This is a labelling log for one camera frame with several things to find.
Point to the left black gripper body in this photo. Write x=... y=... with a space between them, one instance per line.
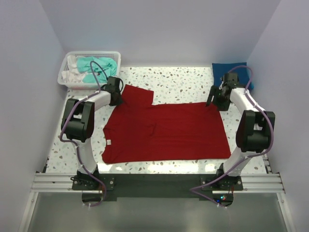
x=116 y=99

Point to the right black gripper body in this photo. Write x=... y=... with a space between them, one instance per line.
x=217 y=99

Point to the red t shirt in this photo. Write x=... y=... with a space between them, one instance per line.
x=138 y=130

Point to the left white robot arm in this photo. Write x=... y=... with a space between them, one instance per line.
x=78 y=122

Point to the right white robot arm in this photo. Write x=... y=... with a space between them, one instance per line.
x=255 y=133

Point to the folded blue t shirt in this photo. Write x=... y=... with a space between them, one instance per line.
x=219 y=69

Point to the teal t shirt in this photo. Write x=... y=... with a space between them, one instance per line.
x=103 y=68

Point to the white plastic laundry basket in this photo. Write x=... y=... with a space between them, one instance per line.
x=116 y=56

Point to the white t shirt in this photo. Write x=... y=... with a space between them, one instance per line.
x=72 y=75

